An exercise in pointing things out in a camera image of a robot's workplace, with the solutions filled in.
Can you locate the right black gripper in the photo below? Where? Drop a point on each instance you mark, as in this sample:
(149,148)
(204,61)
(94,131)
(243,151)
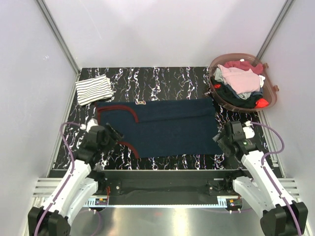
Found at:
(221,142)

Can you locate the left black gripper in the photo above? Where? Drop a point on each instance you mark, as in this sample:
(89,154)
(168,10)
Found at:
(116,135)

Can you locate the navy tank top red trim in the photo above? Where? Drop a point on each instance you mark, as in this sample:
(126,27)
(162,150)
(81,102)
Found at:
(163,128)

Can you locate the black white striped tank top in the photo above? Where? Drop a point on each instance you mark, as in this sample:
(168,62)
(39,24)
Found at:
(93,89)

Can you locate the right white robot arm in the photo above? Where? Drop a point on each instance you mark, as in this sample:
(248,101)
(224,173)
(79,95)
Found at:
(279,213)

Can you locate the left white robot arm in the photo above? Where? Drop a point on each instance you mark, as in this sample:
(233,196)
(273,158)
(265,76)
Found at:
(55,216)

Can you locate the orange red garment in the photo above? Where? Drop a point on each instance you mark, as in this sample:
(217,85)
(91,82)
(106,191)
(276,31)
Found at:
(261,103)

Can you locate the grey garment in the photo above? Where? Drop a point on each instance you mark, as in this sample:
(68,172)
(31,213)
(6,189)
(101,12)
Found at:
(243,94)

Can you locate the light pink garment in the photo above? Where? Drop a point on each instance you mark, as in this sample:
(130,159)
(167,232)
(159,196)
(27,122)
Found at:
(242,79)

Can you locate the right small circuit board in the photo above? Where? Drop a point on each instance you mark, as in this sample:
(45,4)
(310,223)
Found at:
(235,202)

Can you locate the small circuit board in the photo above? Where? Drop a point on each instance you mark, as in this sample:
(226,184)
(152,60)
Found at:
(235,202)
(101,201)

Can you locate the left small circuit board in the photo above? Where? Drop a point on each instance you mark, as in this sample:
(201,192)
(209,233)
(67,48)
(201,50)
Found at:
(101,201)

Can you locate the brown translucent plastic basket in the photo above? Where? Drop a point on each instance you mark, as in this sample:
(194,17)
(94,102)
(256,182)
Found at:
(269,90)

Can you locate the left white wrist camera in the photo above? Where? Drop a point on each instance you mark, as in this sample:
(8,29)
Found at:
(92,122)

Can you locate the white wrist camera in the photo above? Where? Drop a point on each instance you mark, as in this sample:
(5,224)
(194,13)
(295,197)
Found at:
(92,122)
(248,130)

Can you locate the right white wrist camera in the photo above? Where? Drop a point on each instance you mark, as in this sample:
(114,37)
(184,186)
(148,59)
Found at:
(248,130)

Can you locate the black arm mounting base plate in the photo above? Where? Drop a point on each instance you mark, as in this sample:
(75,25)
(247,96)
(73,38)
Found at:
(163,187)

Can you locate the aluminium frame rail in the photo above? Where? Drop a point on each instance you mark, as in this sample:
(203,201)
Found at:
(46,186)

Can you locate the left aluminium corner post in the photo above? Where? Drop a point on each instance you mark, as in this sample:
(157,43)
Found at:
(57,34)

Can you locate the aluminium corner post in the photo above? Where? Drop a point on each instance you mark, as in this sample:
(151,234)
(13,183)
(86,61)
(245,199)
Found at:
(57,34)
(286,7)

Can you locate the right aluminium corner post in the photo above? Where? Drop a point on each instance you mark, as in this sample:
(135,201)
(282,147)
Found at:
(286,7)

